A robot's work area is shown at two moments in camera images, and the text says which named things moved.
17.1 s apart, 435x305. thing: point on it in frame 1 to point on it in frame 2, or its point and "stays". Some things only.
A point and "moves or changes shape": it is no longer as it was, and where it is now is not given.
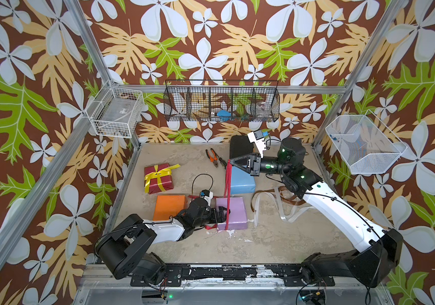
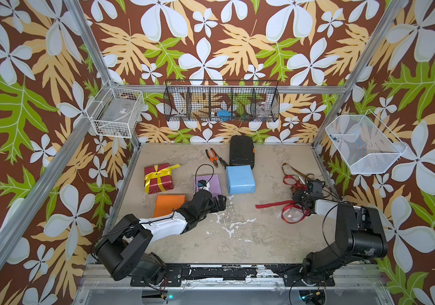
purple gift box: x=238 y=218 to x=214 y=187
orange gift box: x=168 y=205 stays
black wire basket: x=218 y=100 stays
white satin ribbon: x=297 y=211 moves or changes shape
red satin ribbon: x=226 y=189 to x=291 y=203
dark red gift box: x=158 y=178 stays
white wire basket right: x=366 y=143 stays
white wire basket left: x=116 y=112 stays
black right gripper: x=257 y=164 to x=296 y=196
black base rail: x=175 y=274 stays
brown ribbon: x=294 y=202 moves or changes shape
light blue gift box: x=241 y=182 stays
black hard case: x=240 y=145 stays
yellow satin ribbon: x=158 y=173 stays
